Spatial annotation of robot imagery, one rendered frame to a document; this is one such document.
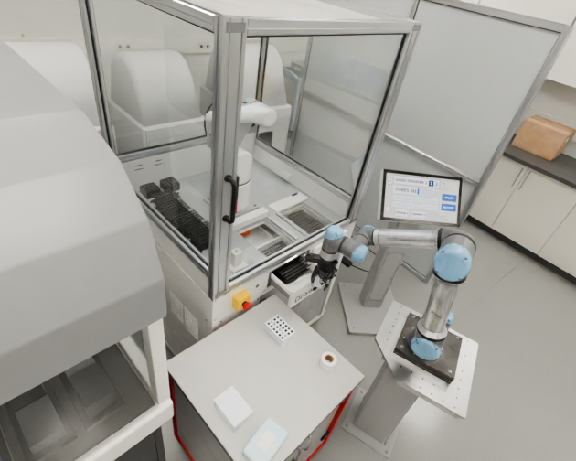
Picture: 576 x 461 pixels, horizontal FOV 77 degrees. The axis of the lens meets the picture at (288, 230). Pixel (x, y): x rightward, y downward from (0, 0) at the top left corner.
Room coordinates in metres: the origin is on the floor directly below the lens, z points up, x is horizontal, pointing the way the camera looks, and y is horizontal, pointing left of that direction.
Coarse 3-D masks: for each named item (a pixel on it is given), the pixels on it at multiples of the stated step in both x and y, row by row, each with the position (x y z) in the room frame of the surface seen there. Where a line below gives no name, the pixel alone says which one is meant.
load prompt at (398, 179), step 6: (396, 180) 1.98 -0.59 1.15; (402, 180) 1.99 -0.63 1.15; (408, 180) 2.00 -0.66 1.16; (414, 180) 2.01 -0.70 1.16; (420, 180) 2.02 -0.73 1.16; (426, 180) 2.03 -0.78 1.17; (432, 180) 2.04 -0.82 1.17; (438, 180) 2.05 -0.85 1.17; (420, 186) 2.00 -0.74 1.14; (426, 186) 2.01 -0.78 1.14; (432, 186) 2.02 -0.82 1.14; (438, 186) 2.03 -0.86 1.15
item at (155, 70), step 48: (96, 0) 1.50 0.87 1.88; (96, 48) 1.55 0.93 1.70; (144, 48) 1.28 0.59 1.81; (192, 48) 1.10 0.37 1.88; (144, 96) 1.30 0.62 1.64; (192, 96) 1.10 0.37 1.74; (144, 144) 1.32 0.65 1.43; (192, 144) 1.10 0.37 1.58; (144, 192) 1.35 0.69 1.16; (192, 192) 1.10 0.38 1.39; (192, 240) 1.10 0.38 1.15
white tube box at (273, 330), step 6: (276, 318) 1.07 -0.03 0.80; (282, 318) 1.08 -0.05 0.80; (264, 324) 1.04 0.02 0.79; (270, 324) 1.04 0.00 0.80; (276, 324) 1.04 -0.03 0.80; (282, 324) 1.05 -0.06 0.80; (270, 330) 1.01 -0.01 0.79; (276, 330) 1.01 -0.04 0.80; (288, 330) 1.02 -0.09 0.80; (276, 336) 0.98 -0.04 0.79; (282, 336) 0.98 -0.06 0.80; (288, 336) 0.99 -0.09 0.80; (282, 342) 0.96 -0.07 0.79
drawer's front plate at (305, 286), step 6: (306, 282) 1.21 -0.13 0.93; (294, 288) 1.16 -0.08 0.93; (300, 288) 1.17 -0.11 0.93; (306, 288) 1.21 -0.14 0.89; (312, 288) 1.25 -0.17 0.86; (318, 288) 1.29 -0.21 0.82; (294, 294) 1.14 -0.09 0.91; (300, 294) 1.17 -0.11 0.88; (294, 300) 1.15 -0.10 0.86; (300, 300) 1.19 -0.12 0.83
